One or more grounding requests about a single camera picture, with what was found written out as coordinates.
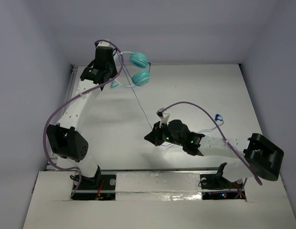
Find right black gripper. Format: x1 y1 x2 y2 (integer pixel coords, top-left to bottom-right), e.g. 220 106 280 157
145 121 184 146

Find teal cat-ear headphones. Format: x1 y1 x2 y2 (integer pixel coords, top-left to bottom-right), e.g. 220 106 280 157
110 51 152 89

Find thin blue headphone cable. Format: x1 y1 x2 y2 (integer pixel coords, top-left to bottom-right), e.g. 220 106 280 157
116 53 226 150

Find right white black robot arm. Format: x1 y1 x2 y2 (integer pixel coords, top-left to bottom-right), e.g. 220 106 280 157
144 119 284 187

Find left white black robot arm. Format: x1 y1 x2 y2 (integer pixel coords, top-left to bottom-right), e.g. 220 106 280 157
43 40 121 188

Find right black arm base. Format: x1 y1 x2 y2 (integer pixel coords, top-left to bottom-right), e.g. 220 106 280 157
198 174 246 200

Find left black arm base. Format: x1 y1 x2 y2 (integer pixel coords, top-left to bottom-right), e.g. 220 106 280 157
72 174 116 201

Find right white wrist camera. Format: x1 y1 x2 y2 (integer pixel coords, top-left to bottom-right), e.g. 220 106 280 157
156 108 170 128

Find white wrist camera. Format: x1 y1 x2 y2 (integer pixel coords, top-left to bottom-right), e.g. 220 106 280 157
95 40 111 48
156 108 170 128

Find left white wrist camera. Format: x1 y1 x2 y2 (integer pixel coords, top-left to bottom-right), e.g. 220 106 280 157
95 40 111 48

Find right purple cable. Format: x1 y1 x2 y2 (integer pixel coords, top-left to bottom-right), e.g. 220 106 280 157
162 102 263 200

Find aluminium rail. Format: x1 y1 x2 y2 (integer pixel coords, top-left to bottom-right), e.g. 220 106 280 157
46 164 274 173

